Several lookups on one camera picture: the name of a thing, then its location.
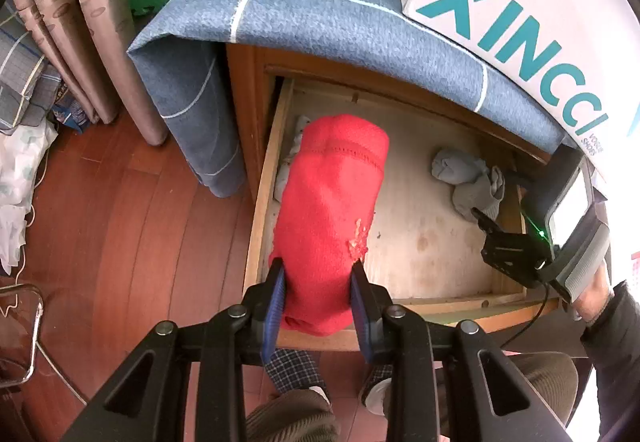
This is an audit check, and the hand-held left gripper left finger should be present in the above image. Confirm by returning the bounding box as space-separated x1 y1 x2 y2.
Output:
60 258 288 442

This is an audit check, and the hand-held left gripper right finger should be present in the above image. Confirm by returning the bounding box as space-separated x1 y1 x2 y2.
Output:
350 261 573 442

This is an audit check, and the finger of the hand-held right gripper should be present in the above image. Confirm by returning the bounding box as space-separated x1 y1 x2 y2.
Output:
502 169 533 191
472 207 548 288

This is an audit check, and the grey garment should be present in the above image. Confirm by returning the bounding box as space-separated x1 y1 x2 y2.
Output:
431 148 507 223

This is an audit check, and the wooden drawer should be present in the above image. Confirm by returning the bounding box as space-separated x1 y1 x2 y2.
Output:
242 75 561 353

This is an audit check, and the red sock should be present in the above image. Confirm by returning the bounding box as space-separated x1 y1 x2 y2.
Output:
268 113 391 337

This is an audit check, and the light blue floral lace garment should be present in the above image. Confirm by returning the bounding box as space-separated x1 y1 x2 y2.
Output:
274 115 313 200

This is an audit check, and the person's right forearm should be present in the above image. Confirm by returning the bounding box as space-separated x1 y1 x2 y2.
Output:
580 279 640 442

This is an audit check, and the person's right hand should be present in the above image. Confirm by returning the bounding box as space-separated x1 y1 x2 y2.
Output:
570 262 613 325

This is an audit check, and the dark plaid slipper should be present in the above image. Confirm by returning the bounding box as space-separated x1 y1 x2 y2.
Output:
262 349 328 403
360 362 396 415

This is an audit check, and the person's left leg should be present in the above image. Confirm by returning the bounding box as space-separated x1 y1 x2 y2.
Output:
244 387 341 442

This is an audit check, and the person's leg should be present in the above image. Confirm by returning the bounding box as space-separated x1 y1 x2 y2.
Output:
500 351 581 428
244 387 341 442

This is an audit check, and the person's right leg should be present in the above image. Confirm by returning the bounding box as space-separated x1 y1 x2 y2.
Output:
500 351 581 428

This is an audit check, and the blue checked cloth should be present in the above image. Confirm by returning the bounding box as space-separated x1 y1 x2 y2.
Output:
126 0 568 198

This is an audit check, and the blue packet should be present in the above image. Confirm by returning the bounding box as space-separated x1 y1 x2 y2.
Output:
50 82 101 133

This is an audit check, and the white floral cloth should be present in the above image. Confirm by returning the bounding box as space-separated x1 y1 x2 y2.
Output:
0 119 58 275

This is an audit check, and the beige leaf print curtain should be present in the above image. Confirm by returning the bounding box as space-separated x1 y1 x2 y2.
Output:
10 0 168 145

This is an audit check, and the grey plaid blanket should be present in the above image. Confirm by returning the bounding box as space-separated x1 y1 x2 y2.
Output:
0 0 63 133

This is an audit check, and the black cable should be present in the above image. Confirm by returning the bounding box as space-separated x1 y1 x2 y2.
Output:
500 283 552 349

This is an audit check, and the white cable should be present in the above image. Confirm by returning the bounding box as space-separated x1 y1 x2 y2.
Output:
15 157 88 405

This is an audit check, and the chrome tube frame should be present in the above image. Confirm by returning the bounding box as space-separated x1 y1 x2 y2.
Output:
0 285 46 390

